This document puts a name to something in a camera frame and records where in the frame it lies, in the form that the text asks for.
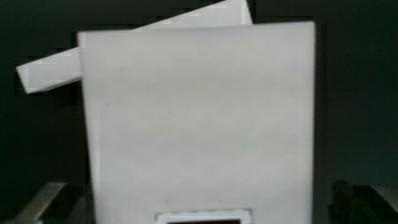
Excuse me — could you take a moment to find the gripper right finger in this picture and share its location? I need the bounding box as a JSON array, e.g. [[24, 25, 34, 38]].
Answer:
[[329, 179, 398, 224]]

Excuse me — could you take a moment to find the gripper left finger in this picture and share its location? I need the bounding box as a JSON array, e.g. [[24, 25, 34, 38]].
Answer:
[[15, 182, 97, 224]]

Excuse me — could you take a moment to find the white cabinet top block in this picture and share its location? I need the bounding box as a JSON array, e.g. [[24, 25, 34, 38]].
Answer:
[[79, 22, 315, 224]]

